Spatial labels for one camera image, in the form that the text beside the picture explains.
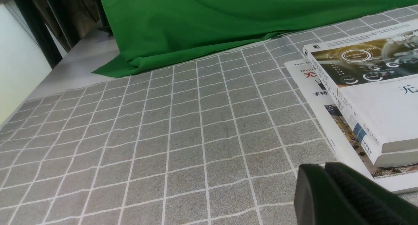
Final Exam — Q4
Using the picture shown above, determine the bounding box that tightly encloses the white self-driving book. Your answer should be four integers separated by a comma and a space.
303, 19, 418, 153

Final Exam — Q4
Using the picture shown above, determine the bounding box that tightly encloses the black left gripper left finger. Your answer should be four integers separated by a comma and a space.
294, 164, 368, 225

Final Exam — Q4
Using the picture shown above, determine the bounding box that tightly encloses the white middle book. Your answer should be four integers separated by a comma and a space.
353, 124, 418, 168

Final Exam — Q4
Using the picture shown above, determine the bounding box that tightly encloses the green backdrop cloth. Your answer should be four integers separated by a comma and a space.
94, 0, 417, 78

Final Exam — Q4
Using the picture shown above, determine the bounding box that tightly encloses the grey checked tablecloth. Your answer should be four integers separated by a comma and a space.
1, 5, 417, 225

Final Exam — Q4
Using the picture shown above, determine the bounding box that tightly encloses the large white bottom magazine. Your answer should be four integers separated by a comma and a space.
284, 59, 418, 193

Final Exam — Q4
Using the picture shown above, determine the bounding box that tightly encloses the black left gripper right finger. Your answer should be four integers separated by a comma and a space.
325, 162, 418, 225

